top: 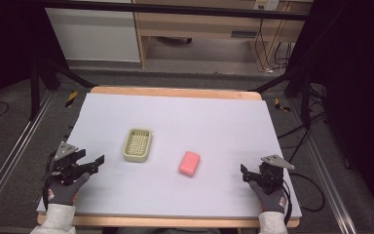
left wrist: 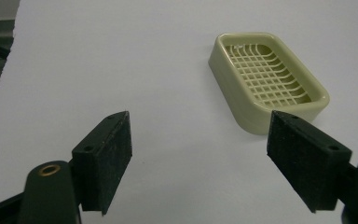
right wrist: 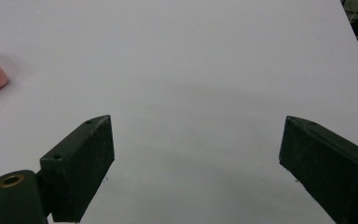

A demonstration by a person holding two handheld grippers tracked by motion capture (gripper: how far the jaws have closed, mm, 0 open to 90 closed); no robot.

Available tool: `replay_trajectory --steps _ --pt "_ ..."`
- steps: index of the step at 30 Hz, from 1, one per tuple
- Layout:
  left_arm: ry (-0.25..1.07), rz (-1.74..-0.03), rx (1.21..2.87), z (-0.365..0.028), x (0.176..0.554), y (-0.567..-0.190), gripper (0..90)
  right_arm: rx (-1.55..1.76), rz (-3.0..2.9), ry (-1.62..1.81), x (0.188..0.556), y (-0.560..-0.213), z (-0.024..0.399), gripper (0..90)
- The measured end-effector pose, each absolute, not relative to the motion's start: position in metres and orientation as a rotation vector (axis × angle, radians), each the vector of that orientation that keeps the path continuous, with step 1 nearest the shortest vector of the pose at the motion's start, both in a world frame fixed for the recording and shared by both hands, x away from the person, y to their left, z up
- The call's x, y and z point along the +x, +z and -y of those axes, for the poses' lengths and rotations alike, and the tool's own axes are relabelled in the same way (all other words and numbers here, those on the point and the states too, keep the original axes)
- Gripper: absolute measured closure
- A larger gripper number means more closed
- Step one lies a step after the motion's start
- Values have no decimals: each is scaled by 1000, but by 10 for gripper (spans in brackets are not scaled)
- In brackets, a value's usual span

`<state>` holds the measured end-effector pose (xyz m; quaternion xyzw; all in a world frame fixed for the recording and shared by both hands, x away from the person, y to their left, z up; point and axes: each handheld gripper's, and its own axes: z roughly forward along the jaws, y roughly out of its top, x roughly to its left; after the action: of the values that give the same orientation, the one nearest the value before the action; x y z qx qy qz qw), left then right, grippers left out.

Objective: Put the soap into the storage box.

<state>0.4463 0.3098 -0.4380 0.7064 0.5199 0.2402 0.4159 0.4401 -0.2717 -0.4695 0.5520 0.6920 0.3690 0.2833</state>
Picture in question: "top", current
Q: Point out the yellow black striped tape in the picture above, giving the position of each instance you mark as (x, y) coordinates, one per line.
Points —
(71, 98)
(280, 105)

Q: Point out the pink soap bar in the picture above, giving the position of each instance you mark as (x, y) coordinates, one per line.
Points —
(189, 163)

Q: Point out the black curtain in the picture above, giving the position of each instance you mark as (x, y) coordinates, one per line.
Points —
(357, 97)
(6, 48)

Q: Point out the white wall socket strip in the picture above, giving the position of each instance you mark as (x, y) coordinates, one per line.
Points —
(267, 4)

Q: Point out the black frame stand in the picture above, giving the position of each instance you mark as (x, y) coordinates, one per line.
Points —
(35, 87)
(300, 84)

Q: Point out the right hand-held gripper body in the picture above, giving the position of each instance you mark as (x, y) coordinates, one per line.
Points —
(271, 175)

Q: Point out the wooden table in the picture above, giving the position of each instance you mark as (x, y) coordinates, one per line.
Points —
(175, 92)

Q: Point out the white foam board mat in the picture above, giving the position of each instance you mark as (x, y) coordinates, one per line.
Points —
(191, 130)

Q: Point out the person's right hand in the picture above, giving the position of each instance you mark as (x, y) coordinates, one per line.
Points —
(271, 199)

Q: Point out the beige slotted soap dish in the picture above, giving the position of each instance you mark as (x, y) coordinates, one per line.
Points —
(137, 145)

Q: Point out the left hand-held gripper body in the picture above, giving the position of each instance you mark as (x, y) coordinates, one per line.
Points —
(65, 162)

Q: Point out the metal floor rail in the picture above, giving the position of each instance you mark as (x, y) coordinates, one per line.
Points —
(331, 185)
(13, 156)

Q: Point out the black metal frame bar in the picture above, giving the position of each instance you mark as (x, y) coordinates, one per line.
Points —
(175, 9)

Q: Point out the white cabinet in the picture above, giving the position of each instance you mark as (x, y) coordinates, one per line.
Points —
(94, 35)

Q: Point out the light wooden desk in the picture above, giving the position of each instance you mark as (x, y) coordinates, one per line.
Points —
(201, 24)

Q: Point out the person's left hand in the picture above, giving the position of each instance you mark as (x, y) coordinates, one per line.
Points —
(63, 192)

